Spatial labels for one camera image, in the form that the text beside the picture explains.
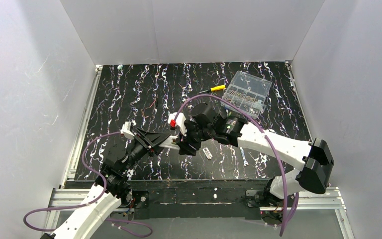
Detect white remote control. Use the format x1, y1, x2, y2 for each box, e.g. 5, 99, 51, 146
159, 135, 180, 150

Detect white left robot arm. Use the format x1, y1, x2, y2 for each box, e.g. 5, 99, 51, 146
42, 129, 178, 239

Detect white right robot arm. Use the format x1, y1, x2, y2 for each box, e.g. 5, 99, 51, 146
168, 103, 334, 200

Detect clear plastic screw box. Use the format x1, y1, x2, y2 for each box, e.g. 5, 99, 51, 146
222, 71, 272, 119

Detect silver flat wrench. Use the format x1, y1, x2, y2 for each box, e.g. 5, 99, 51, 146
239, 147, 249, 167

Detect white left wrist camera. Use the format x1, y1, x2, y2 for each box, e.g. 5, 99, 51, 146
120, 121, 134, 140

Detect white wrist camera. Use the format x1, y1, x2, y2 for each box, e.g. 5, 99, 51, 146
168, 112, 187, 136
120, 121, 134, 140

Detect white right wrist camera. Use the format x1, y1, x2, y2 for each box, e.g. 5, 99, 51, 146
168, 112, 187, 136

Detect yellow-handled screwdriver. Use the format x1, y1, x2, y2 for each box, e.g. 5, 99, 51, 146
200, 85, 226, 94

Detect aluminium frame rail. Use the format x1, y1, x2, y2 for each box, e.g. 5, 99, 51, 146
41, 65, 103, 239

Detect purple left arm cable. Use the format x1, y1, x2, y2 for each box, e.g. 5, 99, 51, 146
23, 131, 153, 238

